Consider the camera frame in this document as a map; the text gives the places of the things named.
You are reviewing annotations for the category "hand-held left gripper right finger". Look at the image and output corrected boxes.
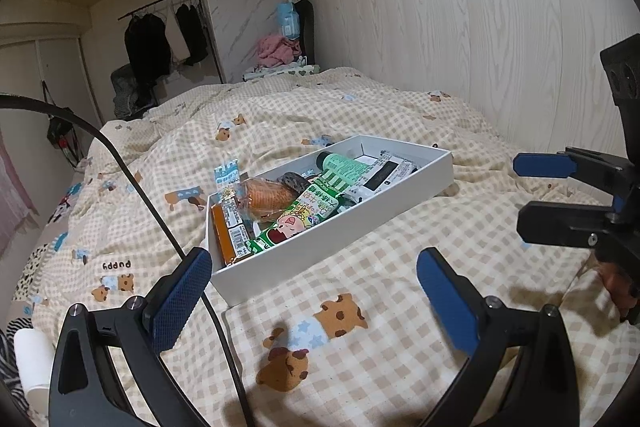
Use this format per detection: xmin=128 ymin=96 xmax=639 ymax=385
xmin=416 ymin=247 xmax=583 ymax=427

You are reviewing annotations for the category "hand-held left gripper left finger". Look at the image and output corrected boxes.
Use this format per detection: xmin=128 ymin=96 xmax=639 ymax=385
xmin=47 ymin=247 xmax=213 ymax=427

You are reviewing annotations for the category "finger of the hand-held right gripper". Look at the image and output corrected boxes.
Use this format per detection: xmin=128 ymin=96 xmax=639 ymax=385
xmin=516 ymin=201 xmax=621 ymax=250
xmin=512 ymin=147 xmax=621 ymax=182

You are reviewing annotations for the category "orange snack bar packet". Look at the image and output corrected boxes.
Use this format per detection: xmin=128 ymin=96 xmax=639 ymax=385
xmin=210 ymin=202 xmax=253 ymax=268

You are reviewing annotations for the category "blue cartoon snack packet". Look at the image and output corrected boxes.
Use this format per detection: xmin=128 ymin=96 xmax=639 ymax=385
xmin=212 ymin=161 xmax=242 ymax=202

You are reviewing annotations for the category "packaged brown bread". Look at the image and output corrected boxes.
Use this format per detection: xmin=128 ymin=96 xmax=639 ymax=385
xmin=239 ymin=177 xmax=301 ymax=224

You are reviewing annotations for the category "white shallow box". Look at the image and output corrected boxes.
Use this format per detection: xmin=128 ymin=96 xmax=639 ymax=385
xmin=205 ymin=134 xmax=455 ymax=308

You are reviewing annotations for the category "green striped cartoon snack packet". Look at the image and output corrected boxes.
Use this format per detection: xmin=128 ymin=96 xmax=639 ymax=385
xmin=247 ymin=172 xmax=361 ymax=255

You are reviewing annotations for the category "dark spotted hair clip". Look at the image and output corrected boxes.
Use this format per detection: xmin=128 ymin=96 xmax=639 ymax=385
xmin=276 ymin=172 xmax=311 ymax=192

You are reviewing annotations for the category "green hand cream tube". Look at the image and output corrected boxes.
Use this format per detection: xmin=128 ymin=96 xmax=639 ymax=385
xmin=315 ymin=151 xmax=373 ymax=188

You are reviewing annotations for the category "person's right hand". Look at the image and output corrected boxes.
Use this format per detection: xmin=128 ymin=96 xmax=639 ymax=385
xmin=595 ymin=257 xmax=638 ymax=323

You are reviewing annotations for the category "checked bear print blanket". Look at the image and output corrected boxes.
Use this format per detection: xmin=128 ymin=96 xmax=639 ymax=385
xmin=10 ymin=67 xmax=640 ymax=427

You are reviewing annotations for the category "black white patterned sheet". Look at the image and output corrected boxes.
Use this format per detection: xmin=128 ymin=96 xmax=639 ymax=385
xmin=12 ymin=179 xmax=86 ymax=303

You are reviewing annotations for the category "white cylindrical bottle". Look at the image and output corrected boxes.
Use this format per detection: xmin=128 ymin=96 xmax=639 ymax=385
xmin=12 ymin=328 xmax=56 ymax=393

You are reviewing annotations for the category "black white striped cloth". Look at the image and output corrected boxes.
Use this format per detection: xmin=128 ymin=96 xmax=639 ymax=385
xmin=0 ymin=317 xmax=31 ymax=413

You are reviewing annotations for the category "pink curtain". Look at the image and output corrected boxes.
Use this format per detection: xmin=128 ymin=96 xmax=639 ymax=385
xmin=0 ymin=137 xmax=38 ymax=258

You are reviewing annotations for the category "heart print pillow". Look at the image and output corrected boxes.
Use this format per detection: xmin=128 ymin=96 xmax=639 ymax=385
xmin=243 ymin=63 xmax=321 ymax=82

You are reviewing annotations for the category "pink clothes pile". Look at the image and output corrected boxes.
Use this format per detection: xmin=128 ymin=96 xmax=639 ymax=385
xmin=256 ymin=34 xmax=302 ymax=70

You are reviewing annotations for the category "short black jacket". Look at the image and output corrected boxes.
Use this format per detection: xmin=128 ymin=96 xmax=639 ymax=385
xmin=175 ymin=3 xmax=208 ymax=65

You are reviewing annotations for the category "black headboard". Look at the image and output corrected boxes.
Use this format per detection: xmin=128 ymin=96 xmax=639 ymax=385
xmin=295 ymin=0 xmax=317 ymax=65

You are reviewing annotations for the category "black clothes rack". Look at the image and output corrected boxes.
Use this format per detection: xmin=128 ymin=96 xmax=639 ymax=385
xmin=117 ymin=0 xmax=226 ymax=85

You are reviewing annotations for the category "blue tissue pack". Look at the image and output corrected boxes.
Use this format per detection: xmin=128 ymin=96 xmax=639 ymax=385
xmin=276 ymin=2 xmax=301 ymax=38

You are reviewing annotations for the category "black cable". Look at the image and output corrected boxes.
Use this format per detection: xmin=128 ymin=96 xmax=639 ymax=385
xmin=0 ymin=94 xmax=251 ymax=427

